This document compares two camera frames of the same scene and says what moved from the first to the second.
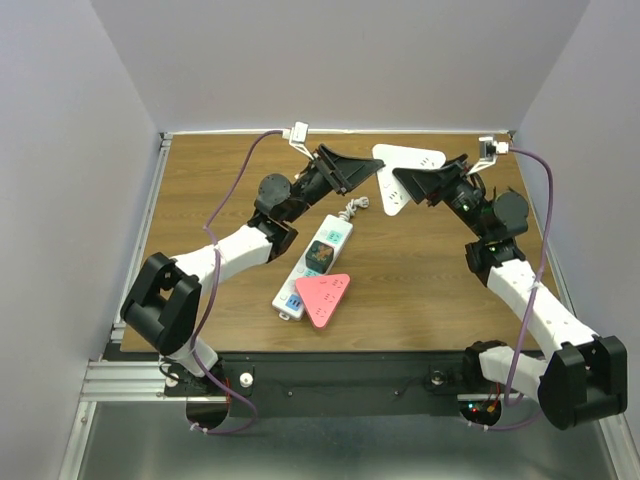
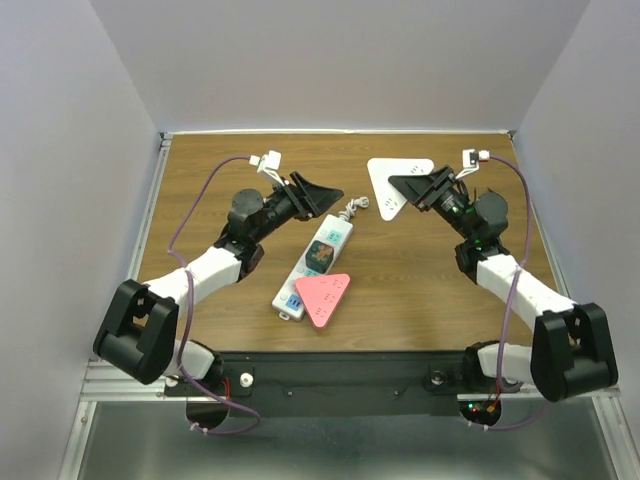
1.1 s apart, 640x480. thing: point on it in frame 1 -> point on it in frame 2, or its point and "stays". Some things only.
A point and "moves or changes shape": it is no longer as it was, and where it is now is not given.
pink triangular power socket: x=322 y=295 stays
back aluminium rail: x=341 y=132 stays
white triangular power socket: x=393 y=196 moves or changes shape
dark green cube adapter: x=318 y=256 stays
